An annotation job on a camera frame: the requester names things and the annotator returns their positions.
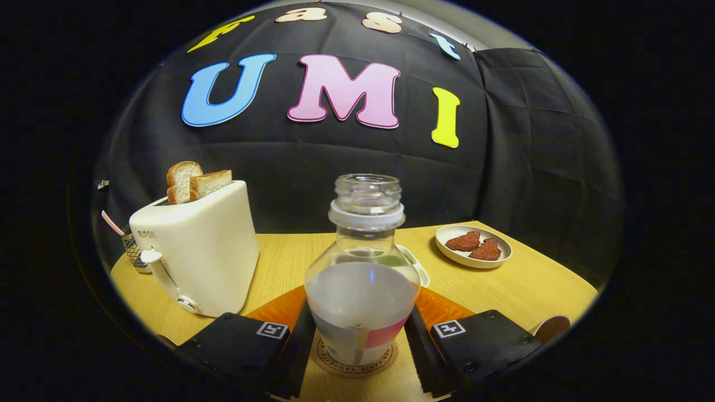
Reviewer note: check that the clear juice bottle pink label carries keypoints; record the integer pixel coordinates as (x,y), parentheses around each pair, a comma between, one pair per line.
(360,296)

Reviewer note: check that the white divided sauce dish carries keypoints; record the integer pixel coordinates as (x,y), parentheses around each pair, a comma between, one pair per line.
(422,272)

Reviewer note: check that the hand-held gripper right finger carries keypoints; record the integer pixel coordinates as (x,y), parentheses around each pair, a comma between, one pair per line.
(424,357)

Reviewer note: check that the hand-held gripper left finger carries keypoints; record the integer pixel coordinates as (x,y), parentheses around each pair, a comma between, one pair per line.
(293,357)

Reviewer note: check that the round white plate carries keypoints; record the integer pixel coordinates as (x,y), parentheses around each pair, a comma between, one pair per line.
(447,251)

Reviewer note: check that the wooden table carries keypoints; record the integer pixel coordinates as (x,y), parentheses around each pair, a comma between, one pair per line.
(503,290)

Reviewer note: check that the black backdrop cloth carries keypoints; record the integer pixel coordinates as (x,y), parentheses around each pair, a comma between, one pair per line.
(530,167)

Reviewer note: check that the pink striped straw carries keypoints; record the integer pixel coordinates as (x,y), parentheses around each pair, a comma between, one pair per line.
(113,223)

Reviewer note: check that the red meat piece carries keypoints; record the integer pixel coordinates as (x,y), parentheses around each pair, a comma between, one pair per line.
(463,241)
(486,251)

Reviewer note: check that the round wooden coaster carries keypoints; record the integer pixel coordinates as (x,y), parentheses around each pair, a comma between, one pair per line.
(357,371)

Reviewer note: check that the white toaster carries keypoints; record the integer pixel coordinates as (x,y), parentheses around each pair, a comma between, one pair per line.
(206,251)

